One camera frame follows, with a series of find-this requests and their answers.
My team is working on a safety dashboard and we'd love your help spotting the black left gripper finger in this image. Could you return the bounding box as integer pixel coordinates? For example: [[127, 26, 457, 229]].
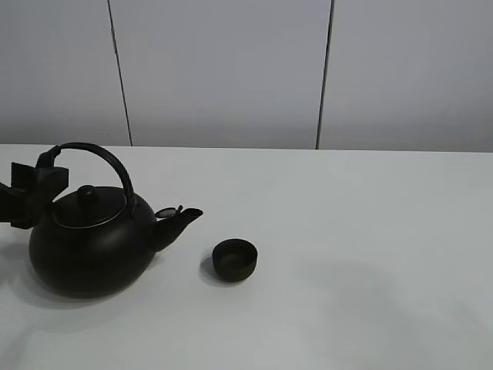
[[32, 166, 69, 225], [1, 162, 37, 230]]

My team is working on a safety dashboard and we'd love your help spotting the small black teacup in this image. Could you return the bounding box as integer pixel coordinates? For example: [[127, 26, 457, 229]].
[[211, 239, 258, 283]]

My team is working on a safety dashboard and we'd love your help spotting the black cast iron teapot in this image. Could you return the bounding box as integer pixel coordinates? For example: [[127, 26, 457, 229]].
[[29, 143, 203, 298]]

